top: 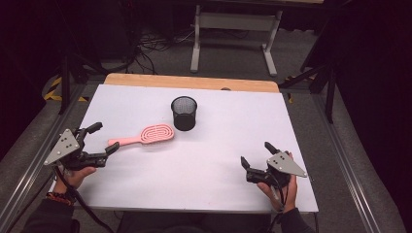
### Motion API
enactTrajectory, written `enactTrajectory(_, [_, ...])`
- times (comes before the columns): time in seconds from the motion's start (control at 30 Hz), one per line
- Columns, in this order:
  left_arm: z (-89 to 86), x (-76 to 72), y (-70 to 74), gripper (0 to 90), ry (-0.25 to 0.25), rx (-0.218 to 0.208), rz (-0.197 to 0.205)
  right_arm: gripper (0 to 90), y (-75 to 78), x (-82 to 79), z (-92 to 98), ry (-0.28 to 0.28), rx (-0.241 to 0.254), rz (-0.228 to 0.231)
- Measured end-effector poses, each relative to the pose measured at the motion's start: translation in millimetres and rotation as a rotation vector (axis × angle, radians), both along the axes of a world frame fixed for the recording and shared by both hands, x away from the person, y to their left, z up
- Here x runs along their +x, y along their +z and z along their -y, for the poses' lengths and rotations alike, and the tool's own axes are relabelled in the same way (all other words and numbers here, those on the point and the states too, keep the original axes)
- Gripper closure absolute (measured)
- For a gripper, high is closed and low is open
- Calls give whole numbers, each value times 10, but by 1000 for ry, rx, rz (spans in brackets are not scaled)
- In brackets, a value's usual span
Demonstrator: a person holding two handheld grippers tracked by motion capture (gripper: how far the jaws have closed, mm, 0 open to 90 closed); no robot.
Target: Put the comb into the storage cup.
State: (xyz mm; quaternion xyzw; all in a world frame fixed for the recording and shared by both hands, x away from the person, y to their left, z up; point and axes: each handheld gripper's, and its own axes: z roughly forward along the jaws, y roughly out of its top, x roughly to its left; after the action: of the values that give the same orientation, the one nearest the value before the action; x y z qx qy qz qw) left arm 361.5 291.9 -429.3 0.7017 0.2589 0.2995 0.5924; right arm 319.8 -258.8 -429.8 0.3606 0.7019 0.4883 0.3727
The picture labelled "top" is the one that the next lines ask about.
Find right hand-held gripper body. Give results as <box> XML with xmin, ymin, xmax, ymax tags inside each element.
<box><xmin>245</xmin><ymin>150</ymin><xmax>308</xmax><ymax>189</ymax></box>

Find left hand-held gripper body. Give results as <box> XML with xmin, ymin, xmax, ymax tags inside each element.
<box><xmin>43</xmin><ymin>127</ymin><xmax>110</xmax><ymax>172</ymax></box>

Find pink hairbrush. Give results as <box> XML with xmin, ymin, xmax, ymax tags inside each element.
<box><xmin>107</xmin><ymin>123</ymin><xmax>176</xmax><ymax>148</ymax></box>

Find black mesh pen holder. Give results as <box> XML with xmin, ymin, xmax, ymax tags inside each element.
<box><xmin>170</xmin><ymin>95</ymin><xmax>198</xmax><ymax>132</ymax></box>

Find person's right hand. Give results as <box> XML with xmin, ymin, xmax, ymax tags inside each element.
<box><xmin>257</xmin><ymin>151</ymin><xmax>299</xmax><ymax>214</ymax></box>

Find person's left hand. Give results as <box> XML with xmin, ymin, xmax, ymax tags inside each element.
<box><xmin>52</xmin><ymin>166</ymin><xmax>97</xmax><ymax>195</ymax></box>

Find white board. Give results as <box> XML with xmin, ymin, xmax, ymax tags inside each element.
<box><xmin>48</xmin><ymin>83</ymin><xmax>319</xmax><ymax>214</ymax></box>

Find black metal stand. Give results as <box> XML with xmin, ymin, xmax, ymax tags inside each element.
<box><xmin>278</xmin><ymin>62</ymin><xmax>338</xmax><ymax>124</ymax></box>
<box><xmin>57</xmin><ymin>53</ymin><xmax>110</xmax><ymax>117</ymax></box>

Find person's legs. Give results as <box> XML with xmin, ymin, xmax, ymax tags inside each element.
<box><xmin>116</xmin><ymin>211</ymin><xmax>274</xmax><ymax>233</ymax></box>

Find aluminium rail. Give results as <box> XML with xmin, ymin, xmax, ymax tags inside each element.
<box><xmin>0</xmin><ymin>83</ymin><xmax>89</xmax><ymax>229</ymax></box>
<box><xmin>311</xmin><ymin>92</ymin><xmax>384</xmax><ymax>233</ymax></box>

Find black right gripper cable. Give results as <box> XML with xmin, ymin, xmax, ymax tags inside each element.
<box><xmin>265</xmin><ymin>174</ymin><xmax>290</xmax><ymax>233</ymax></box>

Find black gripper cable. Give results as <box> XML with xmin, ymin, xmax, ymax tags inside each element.
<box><xmin>52</xmin><ymin>166</ymin><xmax>117</xmax><ymax>233</ymax></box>
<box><xmin>265</xmin><ymin>174</ymin><xmax>290</xmax><ymax>233</ymax></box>

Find beaded bracelet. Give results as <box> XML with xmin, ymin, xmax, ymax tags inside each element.
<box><xmin>46</xmin><ymin>191</ymin><xmax>77</xmax><ymax>207</ymax></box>

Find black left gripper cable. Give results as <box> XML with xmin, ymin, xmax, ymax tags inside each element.
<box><xmin>52</xmin><ymin>166</ymin><xmax>117</xmax><ymax>233</ymax></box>

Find bundle of black floor cables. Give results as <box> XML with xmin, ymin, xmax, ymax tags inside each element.
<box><xmin>127</xmin><ymin>27</ymin><xmax>197</xmax><ymax>76</ymax></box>

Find grey metal desk frame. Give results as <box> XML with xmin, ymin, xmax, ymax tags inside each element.
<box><xmin>189</xmin><ymin>4</ymin><xmax>284</xmax><ymax>78</ymax></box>

